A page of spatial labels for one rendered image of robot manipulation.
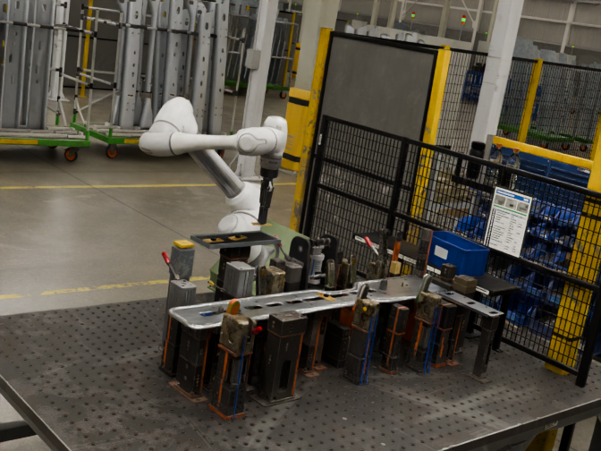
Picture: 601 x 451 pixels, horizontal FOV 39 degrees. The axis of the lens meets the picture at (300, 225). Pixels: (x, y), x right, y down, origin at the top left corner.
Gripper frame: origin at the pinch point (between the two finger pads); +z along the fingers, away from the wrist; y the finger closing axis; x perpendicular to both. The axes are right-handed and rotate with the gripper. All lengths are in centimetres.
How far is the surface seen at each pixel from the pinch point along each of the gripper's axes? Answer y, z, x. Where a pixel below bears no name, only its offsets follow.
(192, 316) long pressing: 54, 26, -36
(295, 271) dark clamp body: 13.9, 19.5, 13.4
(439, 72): -175, -60, 153
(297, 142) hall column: -731, 82, 241
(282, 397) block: 60, 54, 0
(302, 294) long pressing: 25.0, 25.6, 14.2
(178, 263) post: 20.4, 16.9, -36.7
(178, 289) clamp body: 39, 21, -39
